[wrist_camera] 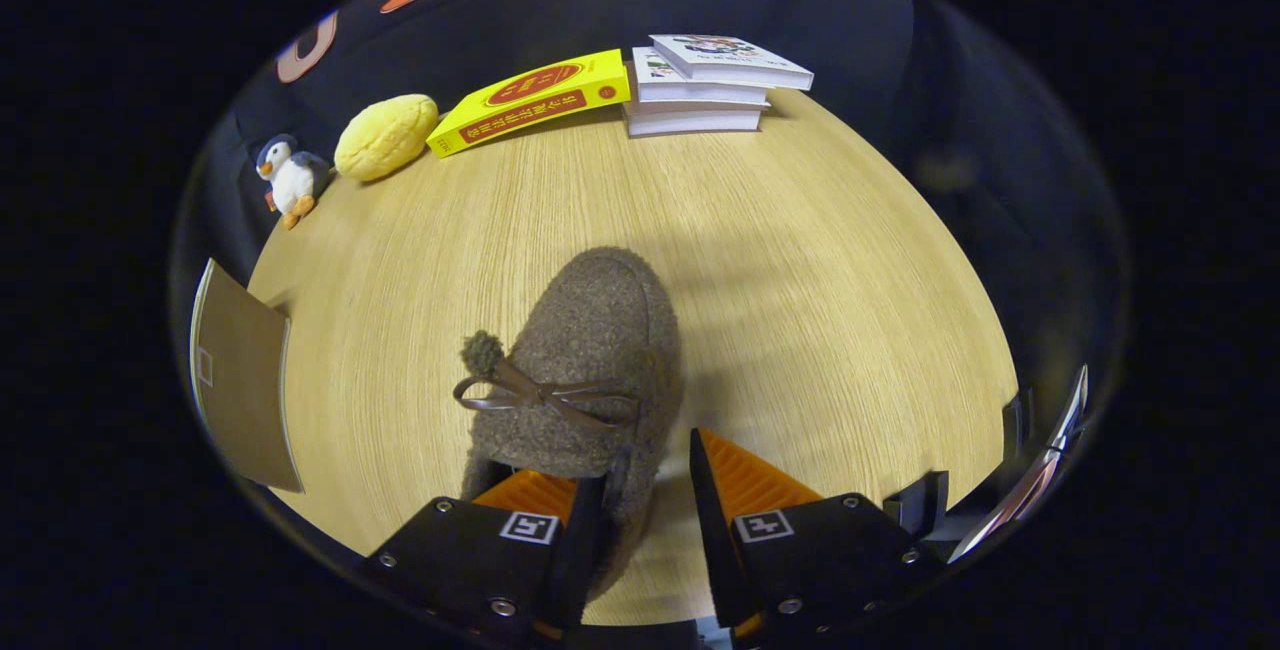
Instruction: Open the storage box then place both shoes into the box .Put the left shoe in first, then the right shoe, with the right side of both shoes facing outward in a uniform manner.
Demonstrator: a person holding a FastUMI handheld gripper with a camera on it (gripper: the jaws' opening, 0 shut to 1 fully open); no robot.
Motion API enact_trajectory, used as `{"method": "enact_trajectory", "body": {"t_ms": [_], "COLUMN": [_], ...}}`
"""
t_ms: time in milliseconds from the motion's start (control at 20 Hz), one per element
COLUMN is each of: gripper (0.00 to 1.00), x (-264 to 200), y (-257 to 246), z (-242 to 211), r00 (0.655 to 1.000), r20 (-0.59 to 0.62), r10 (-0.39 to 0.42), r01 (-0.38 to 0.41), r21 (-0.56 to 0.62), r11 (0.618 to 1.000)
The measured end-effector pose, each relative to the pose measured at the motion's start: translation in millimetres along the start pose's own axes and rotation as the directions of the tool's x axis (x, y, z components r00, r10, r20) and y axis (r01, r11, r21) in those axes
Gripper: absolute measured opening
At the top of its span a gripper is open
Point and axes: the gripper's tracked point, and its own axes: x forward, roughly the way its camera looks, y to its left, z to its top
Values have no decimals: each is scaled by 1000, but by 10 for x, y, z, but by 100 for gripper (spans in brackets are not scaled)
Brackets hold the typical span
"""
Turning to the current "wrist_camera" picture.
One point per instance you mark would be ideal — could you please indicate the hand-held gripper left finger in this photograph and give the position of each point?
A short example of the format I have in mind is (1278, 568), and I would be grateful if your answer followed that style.
(585, 550)

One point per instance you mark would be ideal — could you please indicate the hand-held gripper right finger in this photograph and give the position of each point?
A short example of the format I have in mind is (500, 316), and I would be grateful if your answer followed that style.
(712, 540)

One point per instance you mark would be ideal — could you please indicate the penguin plush toy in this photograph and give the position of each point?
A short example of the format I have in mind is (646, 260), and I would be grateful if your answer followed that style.
(292, 180)

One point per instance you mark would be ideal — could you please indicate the thick white book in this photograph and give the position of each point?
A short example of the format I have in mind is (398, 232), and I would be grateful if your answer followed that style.
(690, 120)

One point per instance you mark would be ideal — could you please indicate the white book with illustrated cover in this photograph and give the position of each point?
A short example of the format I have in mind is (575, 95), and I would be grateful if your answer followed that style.
(730, 58)

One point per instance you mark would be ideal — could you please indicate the brown fuzzy shoe with bow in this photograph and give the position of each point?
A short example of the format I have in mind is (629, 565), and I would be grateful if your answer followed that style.
(590, 340)

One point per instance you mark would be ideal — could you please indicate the cream fabric storage box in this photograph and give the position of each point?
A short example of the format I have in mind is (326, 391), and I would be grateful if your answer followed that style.
(240, 370)

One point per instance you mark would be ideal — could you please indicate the yellow book with red circle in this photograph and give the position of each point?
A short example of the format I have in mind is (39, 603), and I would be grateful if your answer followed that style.
(530, 95)

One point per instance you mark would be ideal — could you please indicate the yellow plush bun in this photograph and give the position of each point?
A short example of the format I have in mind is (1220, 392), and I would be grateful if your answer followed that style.
(385, 137)

